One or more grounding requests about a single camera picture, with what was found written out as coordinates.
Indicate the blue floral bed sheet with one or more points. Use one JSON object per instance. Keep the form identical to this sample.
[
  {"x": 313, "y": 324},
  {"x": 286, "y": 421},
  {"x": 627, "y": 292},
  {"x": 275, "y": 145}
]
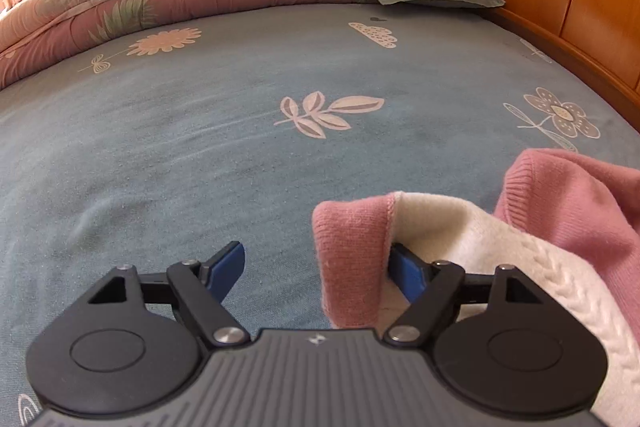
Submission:
[{"x": 167, "y": 144}]

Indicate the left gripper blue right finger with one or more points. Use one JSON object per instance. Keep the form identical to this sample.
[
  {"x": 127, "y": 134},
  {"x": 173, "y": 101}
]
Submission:
[{"x": 432, "y": 291}]

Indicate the pink and cream knit sweater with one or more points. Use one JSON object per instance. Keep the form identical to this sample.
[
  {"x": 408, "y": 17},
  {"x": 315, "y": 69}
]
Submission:
[{"x": 568, "y": 221}]

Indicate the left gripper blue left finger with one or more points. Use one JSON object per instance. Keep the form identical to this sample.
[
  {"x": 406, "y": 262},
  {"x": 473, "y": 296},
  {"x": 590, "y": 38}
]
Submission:
[{"x": 199, "y": 289}]

